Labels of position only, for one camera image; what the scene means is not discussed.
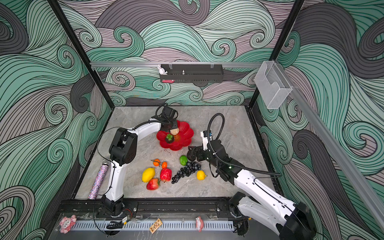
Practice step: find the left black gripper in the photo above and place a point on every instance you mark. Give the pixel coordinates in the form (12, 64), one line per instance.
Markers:
(175, 124)

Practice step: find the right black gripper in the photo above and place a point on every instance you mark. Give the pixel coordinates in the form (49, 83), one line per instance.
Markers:
(200, 149)

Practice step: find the cream white fake pear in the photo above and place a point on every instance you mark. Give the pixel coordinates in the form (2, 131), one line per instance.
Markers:
(174, 131)

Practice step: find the red flower-shaped fruit bowl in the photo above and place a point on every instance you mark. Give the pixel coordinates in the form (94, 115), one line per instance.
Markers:
(182, 139)

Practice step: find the red wrinkled fake pepper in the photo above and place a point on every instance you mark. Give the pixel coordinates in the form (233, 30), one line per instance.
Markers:
(166, 175)

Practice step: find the dark brown fake avocado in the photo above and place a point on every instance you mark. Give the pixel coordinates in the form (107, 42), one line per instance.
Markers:
(191, 155)

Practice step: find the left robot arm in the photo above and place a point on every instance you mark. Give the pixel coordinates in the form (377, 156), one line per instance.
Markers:
(123, 150)

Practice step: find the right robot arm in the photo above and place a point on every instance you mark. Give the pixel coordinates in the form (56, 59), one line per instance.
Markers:
(289, 220)

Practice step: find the black fake grape bunch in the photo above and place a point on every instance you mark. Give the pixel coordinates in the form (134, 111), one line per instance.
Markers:
(189, 169)

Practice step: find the green fake lime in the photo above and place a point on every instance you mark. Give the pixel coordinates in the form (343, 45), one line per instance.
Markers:
(183, 160)

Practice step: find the small yellow fake lemon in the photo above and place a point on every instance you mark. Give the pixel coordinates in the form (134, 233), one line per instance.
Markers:
(201, 175)

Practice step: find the orange fake tomato left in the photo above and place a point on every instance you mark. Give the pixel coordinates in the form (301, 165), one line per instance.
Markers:
(156, 162)

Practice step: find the large yellow fake lemon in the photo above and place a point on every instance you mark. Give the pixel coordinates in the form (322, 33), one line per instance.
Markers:
(148, 174)

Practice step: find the red fake strawberry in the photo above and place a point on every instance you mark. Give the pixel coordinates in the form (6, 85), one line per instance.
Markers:
(153, 184)

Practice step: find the white rabbit figurine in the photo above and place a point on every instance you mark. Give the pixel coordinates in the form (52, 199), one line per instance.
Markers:
(161, 70)

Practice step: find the pink figurine middle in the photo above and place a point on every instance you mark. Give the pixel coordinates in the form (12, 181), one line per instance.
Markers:
(199, 224)

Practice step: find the wooden tag sign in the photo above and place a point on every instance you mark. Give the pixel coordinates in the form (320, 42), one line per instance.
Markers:
(156, 225)

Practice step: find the purple glitter microphone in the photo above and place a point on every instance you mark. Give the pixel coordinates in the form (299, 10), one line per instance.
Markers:
(98, 182)

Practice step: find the pink plush toy left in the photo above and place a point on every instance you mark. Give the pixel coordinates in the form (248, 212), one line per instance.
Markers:
(67, 223)

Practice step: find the black wall shelf tray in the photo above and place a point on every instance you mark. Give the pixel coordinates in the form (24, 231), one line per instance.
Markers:
(196, 74)

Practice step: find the aluminium wall rail back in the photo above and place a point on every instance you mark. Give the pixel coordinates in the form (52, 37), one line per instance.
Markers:
(134, 64)

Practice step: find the aluminium wall rail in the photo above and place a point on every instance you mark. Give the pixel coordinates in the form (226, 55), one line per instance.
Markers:
(134, 64)
(363, 188)

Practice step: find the clear acrylic wall box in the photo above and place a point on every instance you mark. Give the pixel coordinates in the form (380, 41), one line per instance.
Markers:
(273, 84)

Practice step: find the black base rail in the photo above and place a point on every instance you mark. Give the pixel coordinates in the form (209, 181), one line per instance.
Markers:
(221, 207)

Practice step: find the white slotted cable duct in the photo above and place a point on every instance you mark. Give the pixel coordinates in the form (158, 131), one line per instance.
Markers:
(168, 225)

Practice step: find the aluminium wall rail right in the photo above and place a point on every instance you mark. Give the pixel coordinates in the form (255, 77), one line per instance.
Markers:
(363, 188)

